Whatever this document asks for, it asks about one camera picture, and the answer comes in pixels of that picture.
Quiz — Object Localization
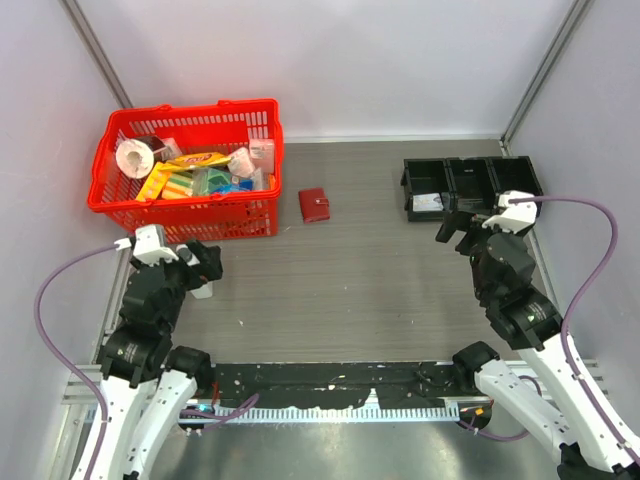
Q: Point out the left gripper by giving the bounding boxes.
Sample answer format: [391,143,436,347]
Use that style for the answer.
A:
[132,237,222,330]

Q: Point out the red leather card holder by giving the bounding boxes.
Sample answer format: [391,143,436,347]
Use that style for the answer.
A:
[298,187,330,224]

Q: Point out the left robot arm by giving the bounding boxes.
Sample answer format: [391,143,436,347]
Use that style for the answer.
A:
[73,240,223,479]

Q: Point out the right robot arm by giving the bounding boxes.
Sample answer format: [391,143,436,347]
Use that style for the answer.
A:
[436,212,639,479]

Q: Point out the cards in left bin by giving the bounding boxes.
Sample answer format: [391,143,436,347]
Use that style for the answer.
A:
[412,193,444,213]

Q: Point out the black three-compartment bin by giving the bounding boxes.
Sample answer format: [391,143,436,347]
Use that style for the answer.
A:
[400,156,543,222]

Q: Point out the green blue packet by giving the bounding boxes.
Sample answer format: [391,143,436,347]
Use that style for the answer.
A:
[192,168,253,196]

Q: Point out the red plastic shopping basket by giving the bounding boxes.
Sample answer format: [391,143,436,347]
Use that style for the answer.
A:
[87,98,284,243]

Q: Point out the yellow orange striped package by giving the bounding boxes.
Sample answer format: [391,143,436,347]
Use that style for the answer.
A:
[135,163,194,202]

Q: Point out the yellow chips bag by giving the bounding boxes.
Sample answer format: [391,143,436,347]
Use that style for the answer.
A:
[161,152,231,171]

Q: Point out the black tape roll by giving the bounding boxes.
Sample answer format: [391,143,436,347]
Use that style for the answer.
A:
[134,135,169,156]

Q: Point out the pink white box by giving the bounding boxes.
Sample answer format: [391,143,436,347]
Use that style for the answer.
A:
[249,138,275,174]

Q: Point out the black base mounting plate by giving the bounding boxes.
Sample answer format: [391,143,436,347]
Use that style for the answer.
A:
[198,361,481,410]

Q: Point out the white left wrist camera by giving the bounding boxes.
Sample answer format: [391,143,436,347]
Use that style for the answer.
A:
[114,224,179,266]

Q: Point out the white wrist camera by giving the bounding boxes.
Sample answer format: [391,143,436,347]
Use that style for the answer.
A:
[482,190,538,235]
[114,224,179,266]

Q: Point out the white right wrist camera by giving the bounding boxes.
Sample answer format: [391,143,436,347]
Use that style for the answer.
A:
[482,190,538,235]

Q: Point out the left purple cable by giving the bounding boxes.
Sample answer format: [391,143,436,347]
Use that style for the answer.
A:
[33,243,132,480]

